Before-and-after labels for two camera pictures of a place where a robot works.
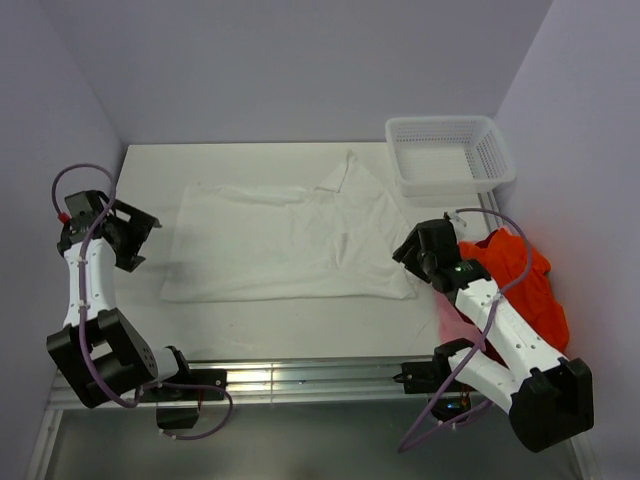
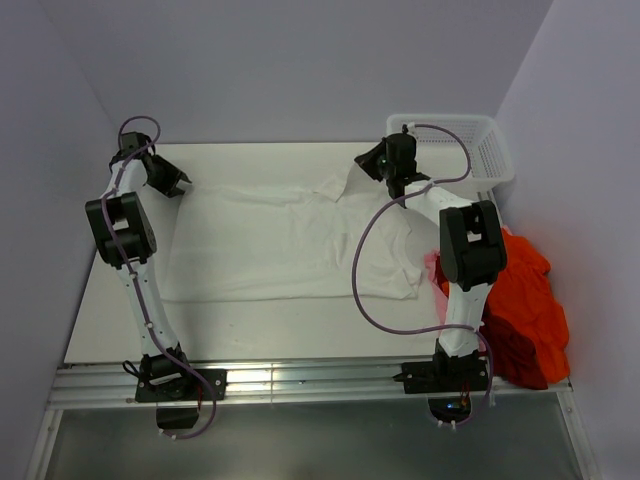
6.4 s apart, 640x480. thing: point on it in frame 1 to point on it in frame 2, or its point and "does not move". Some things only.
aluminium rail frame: x=357 y=383 does not move
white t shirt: x=340 y=239 does not move
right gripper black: x=410 y=260 to x=367 y=161
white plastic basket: x=448 y=156 does not move
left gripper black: x=139 y=227 to x=174 y=175
